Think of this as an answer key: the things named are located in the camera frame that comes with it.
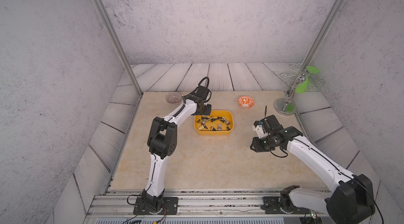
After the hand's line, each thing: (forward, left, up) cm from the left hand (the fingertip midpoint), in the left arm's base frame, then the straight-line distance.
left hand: (210, 111), depth 98 cm
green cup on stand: (+11, -58, +10) cm, 60 cm away
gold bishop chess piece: (+1, 0, -8) cm, 8 cm away
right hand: (-25, -21, +2) cm, 33 cm away
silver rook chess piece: (-7, -6, -7) cm, 11 cm away
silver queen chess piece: (-3, -11, -7) cm, 14 cm away
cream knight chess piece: (-7, +6, -8) cm, 12 cm away
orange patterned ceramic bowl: (+14, -27, -8) cm, 31 cm away
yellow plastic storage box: (-2, -7, -10) cm, 12 cm away
